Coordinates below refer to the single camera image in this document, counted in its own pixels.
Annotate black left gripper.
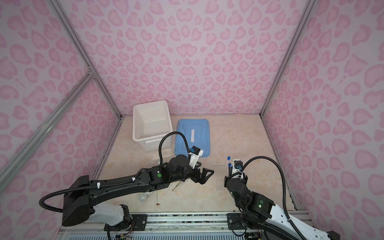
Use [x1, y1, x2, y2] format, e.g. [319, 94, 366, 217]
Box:
[171, 161, 216, 184]

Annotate blue capped test tube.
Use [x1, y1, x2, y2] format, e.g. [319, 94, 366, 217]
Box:
[225, 156, 231, 170]
[228, 163, 233, 176]

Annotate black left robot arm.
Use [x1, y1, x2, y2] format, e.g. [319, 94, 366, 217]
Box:
[62, 155, 214, 227]

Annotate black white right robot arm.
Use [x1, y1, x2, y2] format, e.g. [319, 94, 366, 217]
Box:
[225, 177, 341, 240]

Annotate metal tweezers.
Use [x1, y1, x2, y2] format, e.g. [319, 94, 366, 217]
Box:
[172, 181, 185, 192]

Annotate blue plastic bin lid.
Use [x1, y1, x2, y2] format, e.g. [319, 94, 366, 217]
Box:
[177, 119, 211, 158]

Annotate small white ceramic dish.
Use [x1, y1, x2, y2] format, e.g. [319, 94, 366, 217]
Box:
[138, 193, 147, 202]

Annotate white plastic storage bin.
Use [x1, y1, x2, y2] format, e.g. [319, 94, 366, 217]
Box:
[133, 100, 173, 152]

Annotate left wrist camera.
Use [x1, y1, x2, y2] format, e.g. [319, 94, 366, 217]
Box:
[189, 146, 204, 169]

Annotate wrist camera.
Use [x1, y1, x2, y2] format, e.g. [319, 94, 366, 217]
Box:
[189, 146, 204, 169]
[232, 159, 243, 174]

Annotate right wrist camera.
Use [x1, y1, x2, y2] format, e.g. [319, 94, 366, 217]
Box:
[232, 159, 243, 174]

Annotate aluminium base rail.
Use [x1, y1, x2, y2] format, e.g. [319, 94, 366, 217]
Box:
[56, 212, 265, 240]

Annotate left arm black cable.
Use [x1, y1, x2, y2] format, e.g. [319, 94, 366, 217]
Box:
[38, 131, 191, 214]

